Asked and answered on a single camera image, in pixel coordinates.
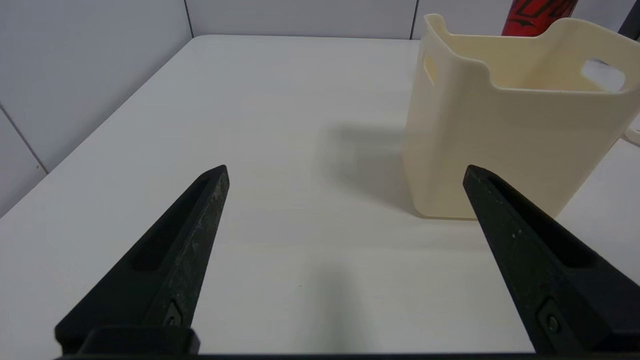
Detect cream plastic storage box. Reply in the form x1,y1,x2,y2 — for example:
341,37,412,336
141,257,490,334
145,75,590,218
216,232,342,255
402,13,640,221

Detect red drink can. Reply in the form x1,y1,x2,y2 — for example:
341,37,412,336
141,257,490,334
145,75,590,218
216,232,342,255
501,0,579,38

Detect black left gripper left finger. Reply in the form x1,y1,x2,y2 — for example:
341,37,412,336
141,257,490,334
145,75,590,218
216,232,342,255
54,164,231,354

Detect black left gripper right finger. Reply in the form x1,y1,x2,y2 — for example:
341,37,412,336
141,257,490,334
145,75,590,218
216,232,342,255
462,164,640,354

